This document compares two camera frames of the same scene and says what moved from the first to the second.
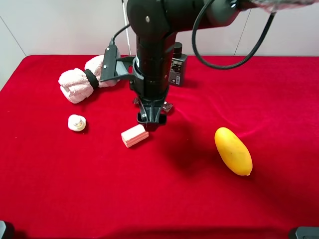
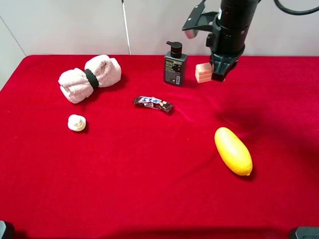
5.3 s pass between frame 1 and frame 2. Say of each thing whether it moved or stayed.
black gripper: moved
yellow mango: stayed
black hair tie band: stayed
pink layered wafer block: moved
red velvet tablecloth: stayed
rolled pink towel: stayed
